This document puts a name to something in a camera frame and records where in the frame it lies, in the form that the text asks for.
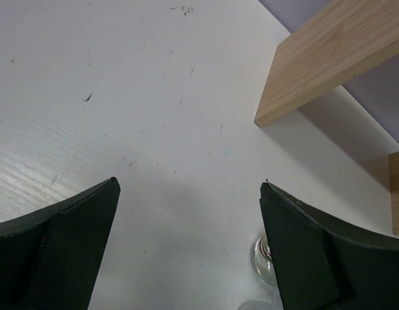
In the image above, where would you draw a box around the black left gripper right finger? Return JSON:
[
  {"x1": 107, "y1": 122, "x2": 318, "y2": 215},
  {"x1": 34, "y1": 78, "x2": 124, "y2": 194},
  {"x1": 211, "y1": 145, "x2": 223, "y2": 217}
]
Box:
[{"x1": 260, "y1": 182, "x2": 399, "y2": 309}]

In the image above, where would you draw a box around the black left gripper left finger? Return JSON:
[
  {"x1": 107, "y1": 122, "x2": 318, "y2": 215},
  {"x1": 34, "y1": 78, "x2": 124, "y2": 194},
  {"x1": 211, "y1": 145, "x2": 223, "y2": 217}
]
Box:
[{"x1": 0, "y1": 177, "x2": 121, "y2": 309}]

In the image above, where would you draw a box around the wooden shelf unit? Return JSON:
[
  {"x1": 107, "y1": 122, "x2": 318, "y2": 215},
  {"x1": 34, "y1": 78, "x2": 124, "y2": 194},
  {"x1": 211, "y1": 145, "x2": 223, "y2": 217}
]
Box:
[{"x1": 254, "y1": 1, "x2": 399, "y2": 237}]

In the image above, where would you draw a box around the clear water bottle blue label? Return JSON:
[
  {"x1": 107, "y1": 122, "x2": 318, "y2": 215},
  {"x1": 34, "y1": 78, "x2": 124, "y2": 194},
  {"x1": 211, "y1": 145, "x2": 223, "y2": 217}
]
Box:
[{"x1": 238, "y1": 288, "x2": 283, "y2": 310}]

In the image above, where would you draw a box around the clear glass bottle green cap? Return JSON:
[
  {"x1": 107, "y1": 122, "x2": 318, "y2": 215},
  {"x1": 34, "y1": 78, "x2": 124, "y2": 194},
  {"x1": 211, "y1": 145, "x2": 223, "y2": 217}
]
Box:
[{"x1": 251, "y1": 234, "x2": 277, "y2": 287}]

